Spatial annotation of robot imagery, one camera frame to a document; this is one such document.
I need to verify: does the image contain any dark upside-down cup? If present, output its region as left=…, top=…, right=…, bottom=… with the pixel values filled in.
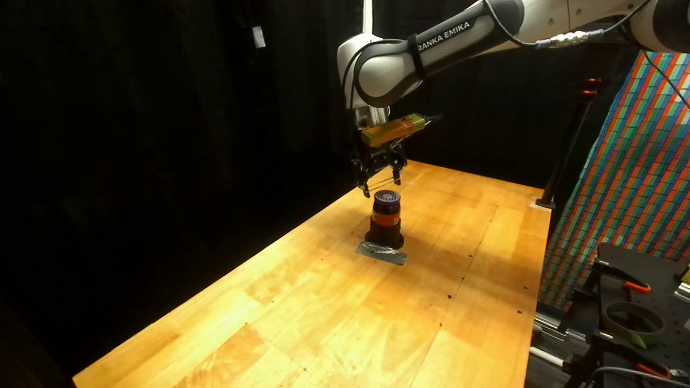
left=364, top=188, right=406, bottom=251

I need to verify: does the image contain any black curtain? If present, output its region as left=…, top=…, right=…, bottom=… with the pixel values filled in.
left=0, top=0, right=621, bottom=379

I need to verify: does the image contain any orange black clamp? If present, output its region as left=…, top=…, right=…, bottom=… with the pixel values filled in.
left=589, top=261, right=655, bottom=298

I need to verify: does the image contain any beige tape roll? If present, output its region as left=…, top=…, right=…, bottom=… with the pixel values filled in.
left=599, top=298, right=670, bottom=350

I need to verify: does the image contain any grey square base plate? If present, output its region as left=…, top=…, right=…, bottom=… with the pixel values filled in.
left=355, top=238, right=410, bottom=267

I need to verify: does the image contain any aluminium rail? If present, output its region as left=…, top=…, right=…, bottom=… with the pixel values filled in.
left=529, top=308, right=587, bottom=371

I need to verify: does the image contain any white vertical pole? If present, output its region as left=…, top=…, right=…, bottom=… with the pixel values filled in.
left=361, top=0, right=375, bottom=38

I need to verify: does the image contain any black perforated plate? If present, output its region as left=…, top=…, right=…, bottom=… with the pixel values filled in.
left=594, top=240, right=690, bottom=373

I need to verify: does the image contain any colourful striped cloth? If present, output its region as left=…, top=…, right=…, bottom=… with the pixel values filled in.
left=539, top=50, right=690, bottom=313

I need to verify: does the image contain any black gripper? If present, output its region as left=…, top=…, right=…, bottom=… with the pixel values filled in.
left=352, top=136, right=410, bottom=201

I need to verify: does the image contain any white tag on curtain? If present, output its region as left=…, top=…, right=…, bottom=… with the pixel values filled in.
left=251, top=23, right=269, bottom=52

